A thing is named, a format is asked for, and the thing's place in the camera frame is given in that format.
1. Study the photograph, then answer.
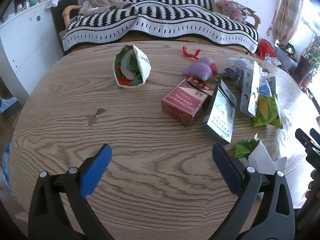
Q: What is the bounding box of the white cabinet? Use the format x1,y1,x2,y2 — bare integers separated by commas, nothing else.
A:
1,1,64,104

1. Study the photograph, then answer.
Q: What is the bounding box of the red ribbon scrap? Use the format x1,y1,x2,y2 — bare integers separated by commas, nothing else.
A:
182,46,201,60

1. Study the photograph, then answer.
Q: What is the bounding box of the red plastic bag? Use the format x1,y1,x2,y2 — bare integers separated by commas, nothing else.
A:
258,38,276,59

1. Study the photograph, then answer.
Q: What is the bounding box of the paper salad food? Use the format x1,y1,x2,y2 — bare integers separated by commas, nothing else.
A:
113,44,151,89

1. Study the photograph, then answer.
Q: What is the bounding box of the purple plush toy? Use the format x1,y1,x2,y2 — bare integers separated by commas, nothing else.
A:
179,57,218,81

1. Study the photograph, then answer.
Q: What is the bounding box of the torn green white carton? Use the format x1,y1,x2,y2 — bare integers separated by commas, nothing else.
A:
235,134,287,175

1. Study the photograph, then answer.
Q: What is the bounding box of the pink cartoon cushion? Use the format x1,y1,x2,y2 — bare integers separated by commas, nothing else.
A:
215,0,255,24

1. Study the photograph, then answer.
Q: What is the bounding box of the black white striped sofa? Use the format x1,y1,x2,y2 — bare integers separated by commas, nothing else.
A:
63,0,259,53

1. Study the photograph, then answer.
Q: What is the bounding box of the red cigarette box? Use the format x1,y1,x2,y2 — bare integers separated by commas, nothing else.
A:
161,76,215,126

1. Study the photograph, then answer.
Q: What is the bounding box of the blue white wipes bag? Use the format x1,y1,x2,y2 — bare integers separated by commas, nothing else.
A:
259,76,276,96

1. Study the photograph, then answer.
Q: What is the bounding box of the yellow green snack bag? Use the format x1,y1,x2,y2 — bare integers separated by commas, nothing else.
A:
253,93,283,129

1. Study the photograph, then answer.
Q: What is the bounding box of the silver blister pack card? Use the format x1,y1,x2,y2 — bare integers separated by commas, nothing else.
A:
240,61,260,118

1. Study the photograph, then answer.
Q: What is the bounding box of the person right hand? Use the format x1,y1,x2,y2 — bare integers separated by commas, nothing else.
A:
305,170,319,199

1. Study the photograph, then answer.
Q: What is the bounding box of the green white cigarette box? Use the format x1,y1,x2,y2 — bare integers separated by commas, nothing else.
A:
202,80,237,145

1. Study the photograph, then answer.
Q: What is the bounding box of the beige clothing pile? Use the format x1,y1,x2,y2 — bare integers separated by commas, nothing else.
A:
79,0,132,17

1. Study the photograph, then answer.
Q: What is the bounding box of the checked curtain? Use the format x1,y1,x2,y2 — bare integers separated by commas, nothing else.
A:
272,0,304,48

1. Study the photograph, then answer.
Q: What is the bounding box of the potted plant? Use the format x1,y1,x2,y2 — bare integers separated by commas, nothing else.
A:
292,36,319,86

